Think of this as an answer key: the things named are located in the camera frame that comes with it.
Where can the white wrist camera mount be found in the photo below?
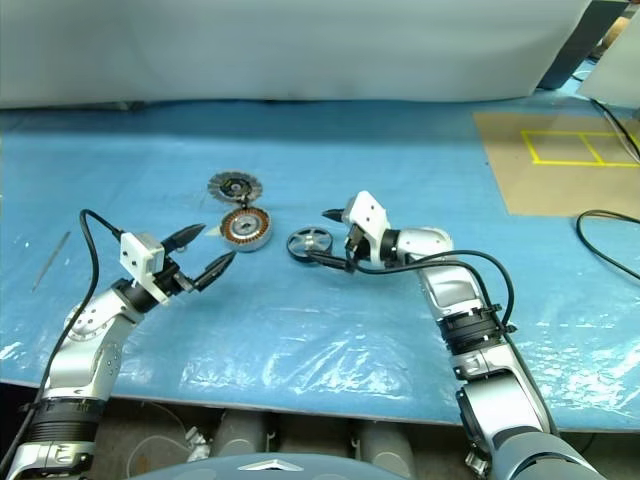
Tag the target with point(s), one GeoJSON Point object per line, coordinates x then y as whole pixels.
{"type": "Point", "coordinates": [367, 210]}
{"type": "Point", "coordinates": [135, 255]}

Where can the white backdrop sheet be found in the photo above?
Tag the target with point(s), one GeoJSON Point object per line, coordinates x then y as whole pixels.
{"type": "Point", "coordinates": [250, 50]}

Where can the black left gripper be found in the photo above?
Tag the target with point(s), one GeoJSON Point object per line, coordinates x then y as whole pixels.
{"type": "Point", "coordinates": [172, 282]}

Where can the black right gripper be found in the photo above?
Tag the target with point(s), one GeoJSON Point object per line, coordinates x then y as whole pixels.
{"type": "Point", "coordinates": [359, 245]}

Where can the white board panel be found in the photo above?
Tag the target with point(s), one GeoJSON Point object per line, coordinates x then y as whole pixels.
{"type": "Point", "coordinates": [615, 75]}

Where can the brown cardboard sheet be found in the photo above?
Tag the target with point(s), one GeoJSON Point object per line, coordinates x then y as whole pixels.
{"type": "Point", "coordinates": [550, 192]}

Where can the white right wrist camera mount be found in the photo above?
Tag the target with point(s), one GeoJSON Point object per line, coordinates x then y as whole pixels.
{"type": "Point", "coordinates": [367, 210]}

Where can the grey rounded shape under table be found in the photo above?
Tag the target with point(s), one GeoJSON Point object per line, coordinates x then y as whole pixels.
{"type": "Point", "coordinates": [385, 442]}
{"type": "Point", "coordinates": [240, 432]}

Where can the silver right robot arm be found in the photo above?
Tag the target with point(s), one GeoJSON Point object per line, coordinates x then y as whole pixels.
{"type": "Point", "coordinates": [450, 290]}

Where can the motor stator with copper windings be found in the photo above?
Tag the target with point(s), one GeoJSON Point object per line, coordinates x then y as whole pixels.
{"type": "Point", "coordinates": [247, 227]}

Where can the grey robot torso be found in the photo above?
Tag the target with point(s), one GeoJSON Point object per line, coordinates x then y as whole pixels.
{"type": "Point", "coordinates": [225, 470]}

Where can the thin grey metal rod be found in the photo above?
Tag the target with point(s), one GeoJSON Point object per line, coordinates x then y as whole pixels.
{"type": "Point", "coordinates": [50, 262]}

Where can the blue plastic table cover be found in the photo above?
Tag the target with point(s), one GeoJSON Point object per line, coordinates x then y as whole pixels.
{"type": "Point", "coordinates": [300, 325]}

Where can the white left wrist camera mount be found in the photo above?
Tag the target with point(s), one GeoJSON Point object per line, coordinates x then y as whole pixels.
{"type": "Point", "coordinates": [135, 255]}

